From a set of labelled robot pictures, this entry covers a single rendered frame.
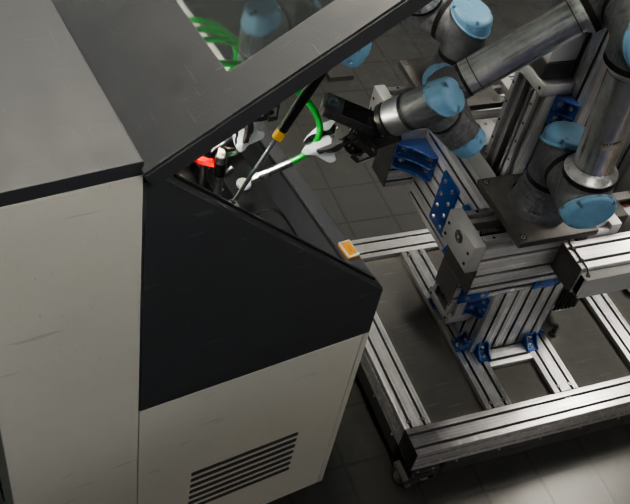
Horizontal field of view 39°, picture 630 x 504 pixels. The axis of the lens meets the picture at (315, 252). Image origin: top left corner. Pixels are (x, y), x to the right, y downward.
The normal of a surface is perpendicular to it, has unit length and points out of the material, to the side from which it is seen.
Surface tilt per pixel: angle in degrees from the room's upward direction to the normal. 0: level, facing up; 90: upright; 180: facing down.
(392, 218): 0
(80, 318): 90
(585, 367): 0
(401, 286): 0
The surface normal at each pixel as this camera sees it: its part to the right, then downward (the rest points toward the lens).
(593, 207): 0.12, 0.82
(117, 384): 0.47, 0.69
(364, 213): 0.15, -0.68
